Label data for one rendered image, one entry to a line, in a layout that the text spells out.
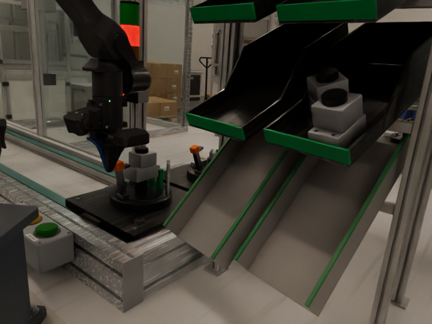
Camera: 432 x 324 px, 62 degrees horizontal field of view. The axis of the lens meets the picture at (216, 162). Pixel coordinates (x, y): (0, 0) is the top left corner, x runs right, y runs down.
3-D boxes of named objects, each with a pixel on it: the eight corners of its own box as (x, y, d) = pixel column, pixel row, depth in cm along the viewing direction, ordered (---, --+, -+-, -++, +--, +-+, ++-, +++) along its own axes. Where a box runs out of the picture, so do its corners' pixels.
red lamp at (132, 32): (128, 45, 91) (128, 24, 89) (116, 44, 94) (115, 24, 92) (143, 46, 94) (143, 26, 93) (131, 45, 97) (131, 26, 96)
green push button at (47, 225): (42, 243, 66) (41, 233, 65) (31, 236, 68) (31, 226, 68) (62, 236, 69) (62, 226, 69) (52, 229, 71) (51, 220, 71)
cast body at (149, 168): (136, 183, 78) (136, 152, 76) (123, 178, 81) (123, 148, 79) (164, 175, 85) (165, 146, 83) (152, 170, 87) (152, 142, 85)
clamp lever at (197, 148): (200, 173, 97) (194, 149, 93) (194, 171, 98) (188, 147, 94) (208, 166, 99) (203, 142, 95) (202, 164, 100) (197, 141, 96)
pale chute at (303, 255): (318, 317, 47) (307, 306, 44) (245, 270, 56) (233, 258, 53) (414, 150, 54) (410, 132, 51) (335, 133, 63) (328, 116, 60)
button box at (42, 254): (40, 275, 66) (37, 244, 64) (-9, 234, 78) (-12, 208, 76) (75, 260, 71) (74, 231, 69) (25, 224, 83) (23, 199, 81)
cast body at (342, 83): (355, 122, 49) (352, 74, 46) (323, 130, 50) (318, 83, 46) (332, 99, 57) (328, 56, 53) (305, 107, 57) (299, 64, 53)
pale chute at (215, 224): (226, 270, 56) (212, 259, 53) (177, 236, 65) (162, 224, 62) (319, 132, 63) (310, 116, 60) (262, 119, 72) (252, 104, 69)
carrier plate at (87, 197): (132, 245, 68) (132, 234, 67) (65, 206, 82) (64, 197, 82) (213, 209, 86) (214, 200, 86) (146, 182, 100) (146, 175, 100)
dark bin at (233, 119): (244, 143, 51) (232, 95, 47) (189, 125, 61) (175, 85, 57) (350, 63, 64) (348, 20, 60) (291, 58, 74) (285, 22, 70)
